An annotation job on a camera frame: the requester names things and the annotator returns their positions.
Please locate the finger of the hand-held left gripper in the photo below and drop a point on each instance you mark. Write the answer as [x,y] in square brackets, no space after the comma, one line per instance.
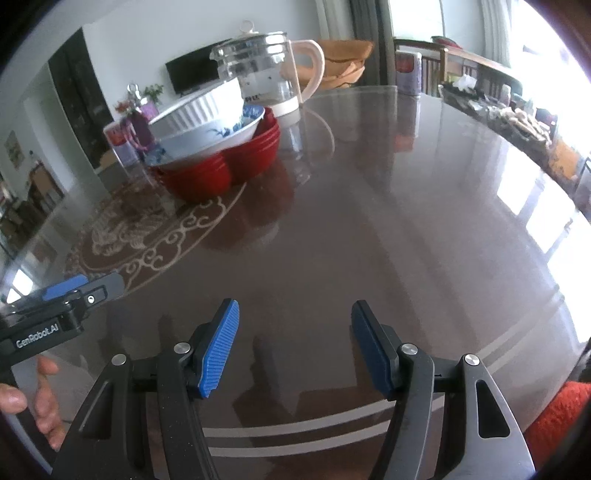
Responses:
[106,286]
[64,288]

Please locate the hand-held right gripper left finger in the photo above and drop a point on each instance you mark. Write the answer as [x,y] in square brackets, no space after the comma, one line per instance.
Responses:
[219,350]

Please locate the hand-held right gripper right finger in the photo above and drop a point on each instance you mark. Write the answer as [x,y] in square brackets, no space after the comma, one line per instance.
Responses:
[374,350]

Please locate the large red flower-shaped plate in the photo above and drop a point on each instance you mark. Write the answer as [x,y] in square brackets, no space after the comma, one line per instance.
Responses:
[203,182]

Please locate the white bowl blue floral print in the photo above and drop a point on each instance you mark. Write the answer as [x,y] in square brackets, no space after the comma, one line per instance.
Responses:
[203,139]

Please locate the white ribbed bowl black rim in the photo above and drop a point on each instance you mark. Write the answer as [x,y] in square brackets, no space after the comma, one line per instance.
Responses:
[198,110]

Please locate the small red flower-shaped plate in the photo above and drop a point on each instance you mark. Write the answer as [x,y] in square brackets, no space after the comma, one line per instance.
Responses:
[274,136]
[270,122]

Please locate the blue patterned shallow plate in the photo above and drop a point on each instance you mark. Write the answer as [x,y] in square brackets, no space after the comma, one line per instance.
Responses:
[254,115]

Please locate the person's left hand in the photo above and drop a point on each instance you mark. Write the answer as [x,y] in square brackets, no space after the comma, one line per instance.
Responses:
[48,406]

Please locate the brown dining chair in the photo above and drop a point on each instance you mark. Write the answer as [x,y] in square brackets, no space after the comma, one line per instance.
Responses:
[44,184]

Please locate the silver red tin canister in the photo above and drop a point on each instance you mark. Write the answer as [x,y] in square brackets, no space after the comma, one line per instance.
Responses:
[117,143]

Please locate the purple jar with metal clasp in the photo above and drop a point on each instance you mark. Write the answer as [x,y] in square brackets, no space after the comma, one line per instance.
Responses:
[141,131]

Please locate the red flowers in vase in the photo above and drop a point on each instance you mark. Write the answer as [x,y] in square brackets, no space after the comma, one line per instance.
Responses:
[122,108]

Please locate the tall black display cabinet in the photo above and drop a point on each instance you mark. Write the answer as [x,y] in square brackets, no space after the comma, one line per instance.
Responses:
[78,101]

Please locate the green plant in vase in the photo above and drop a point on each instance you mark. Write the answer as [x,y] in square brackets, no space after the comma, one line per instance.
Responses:
[152,94]

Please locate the red knit garment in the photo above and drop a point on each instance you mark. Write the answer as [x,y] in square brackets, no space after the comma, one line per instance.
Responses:
[563,415]

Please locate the black flat television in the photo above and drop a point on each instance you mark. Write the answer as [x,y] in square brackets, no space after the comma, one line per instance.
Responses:
[189,74]

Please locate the glass electric kettle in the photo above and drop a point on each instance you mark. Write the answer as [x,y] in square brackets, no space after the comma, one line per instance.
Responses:
[268,69]

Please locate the small lavender canister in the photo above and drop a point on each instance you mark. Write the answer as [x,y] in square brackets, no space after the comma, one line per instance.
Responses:
[408,78]

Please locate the dark wooden chair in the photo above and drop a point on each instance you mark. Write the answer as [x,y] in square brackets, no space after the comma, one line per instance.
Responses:
[431,69]
[489,76]

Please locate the grey curtain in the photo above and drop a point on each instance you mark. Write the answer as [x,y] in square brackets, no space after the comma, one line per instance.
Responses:
[369,27]

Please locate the white sheer curtain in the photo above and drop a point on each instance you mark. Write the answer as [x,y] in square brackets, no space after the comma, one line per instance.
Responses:
[494,32]

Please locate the framed wall picture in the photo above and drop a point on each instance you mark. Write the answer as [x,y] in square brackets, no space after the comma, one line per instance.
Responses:
[14,148]

